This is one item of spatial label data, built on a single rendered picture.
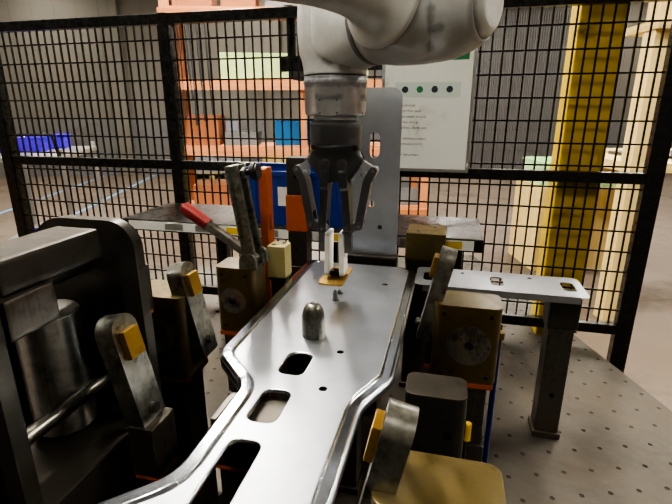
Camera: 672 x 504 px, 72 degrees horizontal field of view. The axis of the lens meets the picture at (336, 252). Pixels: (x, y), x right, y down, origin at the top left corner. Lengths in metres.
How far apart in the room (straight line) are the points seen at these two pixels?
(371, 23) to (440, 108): 0.71
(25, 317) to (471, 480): 0.37
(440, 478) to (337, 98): 0.48
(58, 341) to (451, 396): 0.41
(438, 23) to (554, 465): 0.75
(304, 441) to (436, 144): 0.91
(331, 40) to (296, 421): 0.45
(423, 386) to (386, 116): 0.57
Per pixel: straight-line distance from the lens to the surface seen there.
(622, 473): 1.01
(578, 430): 1.07
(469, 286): 0.85
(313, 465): 0.45
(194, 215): 0.80
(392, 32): 0.53
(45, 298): 0.46
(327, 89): 0.66
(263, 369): 0.58
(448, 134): 1.22
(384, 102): 0.95
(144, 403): 0.53
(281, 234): 1.11
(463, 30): 0.53
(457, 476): 0.38
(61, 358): 0.54
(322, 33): 0.65
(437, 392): 0.56
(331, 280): 0.72
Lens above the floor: 1.30
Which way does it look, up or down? 17 degrees down
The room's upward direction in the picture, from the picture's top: straight up
